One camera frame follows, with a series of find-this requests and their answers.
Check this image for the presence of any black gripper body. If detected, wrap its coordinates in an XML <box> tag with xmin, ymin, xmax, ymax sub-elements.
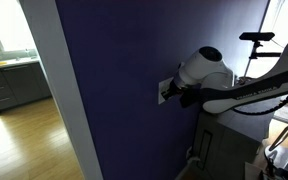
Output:
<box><xmin>165</xmin><ymin>79</ymin><xmax>186</xmax><ymax>100</ymax></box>

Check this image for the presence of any grey storage cabinet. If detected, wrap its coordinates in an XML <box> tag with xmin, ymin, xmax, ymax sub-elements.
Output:
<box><xmin>191</xmin><ymin>96</ymin><xmax>284</xmax><ymax>180</ymax></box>

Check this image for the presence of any white metal chair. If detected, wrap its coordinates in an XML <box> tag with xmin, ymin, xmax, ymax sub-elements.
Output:
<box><xmin>263</xmin><ymin>113</ymin><xmax>288</xmax><ymax>180</ymax></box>

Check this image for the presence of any grey kitchen cabinet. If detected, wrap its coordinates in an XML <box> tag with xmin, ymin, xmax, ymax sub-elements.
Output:
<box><xmin>0</xmin><ymin>62</ymin><xmax>53</xmax><ymax>112</ymax></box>

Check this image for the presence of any white kitchen countertop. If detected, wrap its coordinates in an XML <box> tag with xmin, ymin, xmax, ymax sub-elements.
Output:
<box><xmin>0</xmin><ymin>55</ymin><xmax>41</xmax><ymax>72</ymax></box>

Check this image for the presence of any white double switch wall plate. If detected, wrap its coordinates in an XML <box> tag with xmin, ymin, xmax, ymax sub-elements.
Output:
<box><xmin>157</xmin><ymin>76</ymin><xmax>175</xmax><ymax>105</ymax></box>

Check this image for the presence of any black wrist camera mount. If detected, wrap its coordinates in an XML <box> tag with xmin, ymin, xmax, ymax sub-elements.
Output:
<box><xmin>179</xmin><ymin>87</ymin><xmax>202</xmax><ymax>109</ymax></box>

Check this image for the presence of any white low wall outlet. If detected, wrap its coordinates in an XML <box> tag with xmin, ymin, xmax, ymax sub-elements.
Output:
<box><xmin>185</xmin><ymin>145</ymin><xmax>194</xmax><ymax>160</ymax></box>

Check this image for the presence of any black camera stand pole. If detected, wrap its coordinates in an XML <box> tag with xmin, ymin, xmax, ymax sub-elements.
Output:
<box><xmin>243</xmin><ymin>40</ymin><xmax>282</xmax><ymax>80</ymax></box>

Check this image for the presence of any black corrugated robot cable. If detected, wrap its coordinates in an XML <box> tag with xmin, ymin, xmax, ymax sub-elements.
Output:
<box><xmin>233</xmin><ymin>91</ymin><xmax>288</xmax><ymax>117</ymax></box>

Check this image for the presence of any black camera on stand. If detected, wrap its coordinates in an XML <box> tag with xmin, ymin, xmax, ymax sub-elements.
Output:
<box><xmin>238</xmin><ymin>31</ymin><xmax>276</xmax><ymax>43</ymax></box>

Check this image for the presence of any white door frame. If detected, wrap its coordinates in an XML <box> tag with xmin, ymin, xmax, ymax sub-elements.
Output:
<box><xmin>18</xmin><ymin>0</ymin><xmax>104</xmax><ymax>180</ymax></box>

